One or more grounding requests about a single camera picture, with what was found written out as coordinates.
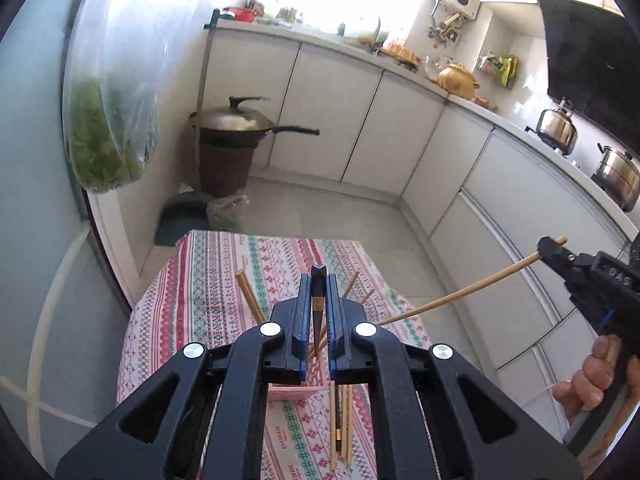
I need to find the bamboo chopstick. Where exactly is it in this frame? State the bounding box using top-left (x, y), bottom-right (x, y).
top-left (307, 271), bottom-right (374, 360)

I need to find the light wooden chopstick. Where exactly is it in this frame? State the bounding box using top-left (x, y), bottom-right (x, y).
top-left (234, 270), bottom-right (265, 324)

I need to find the person's right hand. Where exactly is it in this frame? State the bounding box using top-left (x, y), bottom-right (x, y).
top-left (551, 336), bottom-right (614, 425)

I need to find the pink perforated utensil basket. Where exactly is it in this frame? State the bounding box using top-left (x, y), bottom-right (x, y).
top-left (268, 358), bottom-right (329, 402)

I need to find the steel stock pot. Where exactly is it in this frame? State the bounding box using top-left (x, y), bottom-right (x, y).
top-left (591, 143), bottom-right (640, 212)

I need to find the patterned striped tablecloth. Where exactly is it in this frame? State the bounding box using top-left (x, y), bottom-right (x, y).
top-left (116, 231), bottom-right (411, 479)

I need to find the wooden chopstick on cloth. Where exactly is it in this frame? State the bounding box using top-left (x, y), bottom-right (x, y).
top-left (329, 380), bottom-right (338, 471)

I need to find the clear plastic bag on floor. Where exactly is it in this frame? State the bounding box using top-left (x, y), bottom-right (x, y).
top-left (206, 190), bottom-right (250, 233)

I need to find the green dustpan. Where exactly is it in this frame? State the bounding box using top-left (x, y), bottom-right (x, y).
top-left (154, 191), bottom-right (213, 247)

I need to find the black range hood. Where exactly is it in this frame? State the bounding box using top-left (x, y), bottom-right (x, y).
top-left (538, 0), bottom-right (640, 153)

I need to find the dark brown wicker bin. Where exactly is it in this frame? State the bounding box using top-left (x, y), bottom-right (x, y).
top-left (198, 130), bottom-right (258, 198)

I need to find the yellow ceramic casserole pot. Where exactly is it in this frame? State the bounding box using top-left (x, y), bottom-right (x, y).
top-left (436, 63), bottom-right (480, 100)

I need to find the black wok with lid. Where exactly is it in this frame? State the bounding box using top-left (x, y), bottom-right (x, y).
top-left (189, 96), bottom-right (320, 148)

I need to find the plastic bag of greens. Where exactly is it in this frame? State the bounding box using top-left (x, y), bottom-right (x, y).
top-left (62, 0), bottom-right (165, 194)

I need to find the red basket on counter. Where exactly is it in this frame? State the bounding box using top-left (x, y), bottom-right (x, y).
top-left (220, 6), bottom-right (257, 23)

